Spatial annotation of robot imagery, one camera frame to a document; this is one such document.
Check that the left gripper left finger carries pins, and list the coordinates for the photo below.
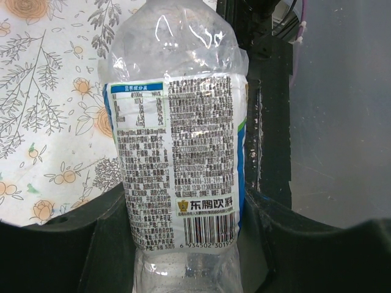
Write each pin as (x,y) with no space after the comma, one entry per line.
(89,249)

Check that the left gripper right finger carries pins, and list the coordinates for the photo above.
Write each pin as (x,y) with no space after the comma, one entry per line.
(283,251)

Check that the clear bottle blue label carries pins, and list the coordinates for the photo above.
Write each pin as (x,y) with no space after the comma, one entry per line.
(175,91)

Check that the floral tablecloth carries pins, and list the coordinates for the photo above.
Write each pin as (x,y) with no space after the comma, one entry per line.
(57,151)

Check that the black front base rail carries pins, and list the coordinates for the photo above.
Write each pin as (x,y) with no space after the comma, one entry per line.
(267,147)

